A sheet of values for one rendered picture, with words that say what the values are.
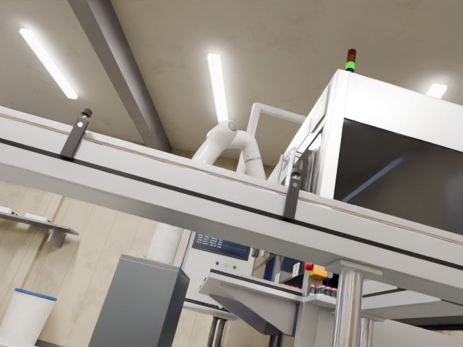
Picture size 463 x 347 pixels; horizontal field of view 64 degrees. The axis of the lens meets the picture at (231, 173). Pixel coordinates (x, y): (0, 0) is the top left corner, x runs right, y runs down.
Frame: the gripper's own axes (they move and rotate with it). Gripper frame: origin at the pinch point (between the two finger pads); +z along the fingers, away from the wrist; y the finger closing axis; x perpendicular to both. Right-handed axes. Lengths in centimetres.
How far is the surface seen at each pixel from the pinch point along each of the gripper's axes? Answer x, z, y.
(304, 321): -34.8, 27.8, -4.1
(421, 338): -68, 22, 33
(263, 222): -71, 20, -87
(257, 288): -19.9, 20.3, -18.5
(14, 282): 473, 37, 71
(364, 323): -61, 26, -8
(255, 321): 14.5, 28.7, 30.7
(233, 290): -8.0, 22.2, -19.2
